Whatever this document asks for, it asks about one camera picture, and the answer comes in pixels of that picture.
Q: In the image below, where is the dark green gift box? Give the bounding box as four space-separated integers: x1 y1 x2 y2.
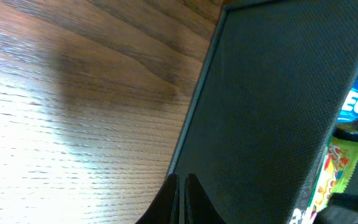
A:
169 1 358 223

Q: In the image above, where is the green Haribo gummy bag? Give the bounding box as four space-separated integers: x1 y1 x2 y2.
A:
289 137 358 224

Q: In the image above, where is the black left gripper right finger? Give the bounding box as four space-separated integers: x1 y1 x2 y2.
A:
184 174 226 224

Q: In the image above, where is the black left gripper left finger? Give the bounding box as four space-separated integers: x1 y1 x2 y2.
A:
136 174 180 224

